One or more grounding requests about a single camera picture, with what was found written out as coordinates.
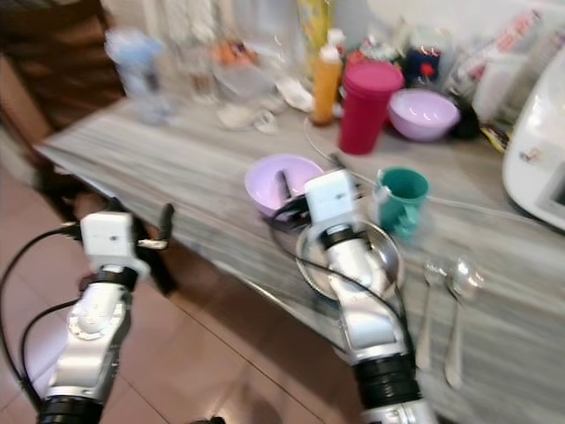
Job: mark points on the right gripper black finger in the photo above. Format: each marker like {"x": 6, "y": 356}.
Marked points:
{"x": 285, "y": 188}

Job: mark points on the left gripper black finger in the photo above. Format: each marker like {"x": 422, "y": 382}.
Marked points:
{"x": 111, "y": 206}
{"x": 167, "y": 223}

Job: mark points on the teal mug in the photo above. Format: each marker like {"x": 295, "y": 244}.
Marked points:
{"x": 403, "y": 203}

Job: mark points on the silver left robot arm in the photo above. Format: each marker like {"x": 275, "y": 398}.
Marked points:
{"x": 88, "y": 344}

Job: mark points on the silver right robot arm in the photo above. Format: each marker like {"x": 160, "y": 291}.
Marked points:
{"x": 371, "y": 318}

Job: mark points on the lilac plastic bowl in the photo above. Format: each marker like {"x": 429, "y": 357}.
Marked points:
{"x": 265, "y": 185}
{"x": 424, "y": 115}

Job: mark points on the stainless steel plate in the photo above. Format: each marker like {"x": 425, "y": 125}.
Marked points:
{"x": 318, "y": 265}

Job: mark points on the white crumpled tissue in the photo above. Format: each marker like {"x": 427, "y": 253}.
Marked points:
{"x": 293, "y": 93}

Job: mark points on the orange sauce bottle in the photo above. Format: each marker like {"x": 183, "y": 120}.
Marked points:
{"x": 327, "y": 88}

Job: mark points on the magenta lidded tumbler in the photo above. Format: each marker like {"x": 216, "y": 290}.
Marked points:
{"x": 366, "y": 110}

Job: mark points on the blue tinted clear jug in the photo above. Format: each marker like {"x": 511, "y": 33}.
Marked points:
{"x": 137, "y": 75}

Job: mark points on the clear drinking glass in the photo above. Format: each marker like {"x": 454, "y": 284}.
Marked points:
{"x": 196, "y": 78}

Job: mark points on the steel fork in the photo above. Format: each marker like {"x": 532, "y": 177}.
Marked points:
{"x": 431, "y": 274}

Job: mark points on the dark wooden chair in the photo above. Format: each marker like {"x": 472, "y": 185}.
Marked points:
{"x": 53, "y": 62}

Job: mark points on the white capped bottle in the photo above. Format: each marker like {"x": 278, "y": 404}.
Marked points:
{"x": 335, "y": 37}

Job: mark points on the yellow package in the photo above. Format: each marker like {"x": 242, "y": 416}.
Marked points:
{"x": 313, "y": 31}

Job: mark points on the large clear plastic container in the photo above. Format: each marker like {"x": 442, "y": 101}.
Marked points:
{"x": 256, "y": 26}

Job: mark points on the steel spoon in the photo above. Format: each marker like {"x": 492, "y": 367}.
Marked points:
{"x": 463, "y": 281}

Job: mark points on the dark blue jar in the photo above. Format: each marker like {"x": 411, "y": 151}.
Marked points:
{"x": 424, "y": 64}

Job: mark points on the black round object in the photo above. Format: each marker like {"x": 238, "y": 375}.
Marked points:
{"x": 465, "y": 119}

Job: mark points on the white packaging bag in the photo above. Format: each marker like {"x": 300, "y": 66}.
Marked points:
{"x": 499, "y": 66}

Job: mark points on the white kitchen machine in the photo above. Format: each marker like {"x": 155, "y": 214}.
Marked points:
{"x": 538, "y": 159}

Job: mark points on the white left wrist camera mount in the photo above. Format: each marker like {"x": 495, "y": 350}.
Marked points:
{"x": 113, "y": 243}

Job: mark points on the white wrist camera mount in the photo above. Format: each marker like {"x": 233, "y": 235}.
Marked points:
{"x": 113, "y": 243}
{"x": 334, "y": 199}

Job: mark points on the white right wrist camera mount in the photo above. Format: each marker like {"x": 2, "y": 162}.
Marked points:
{"x": 334, "y": 199}

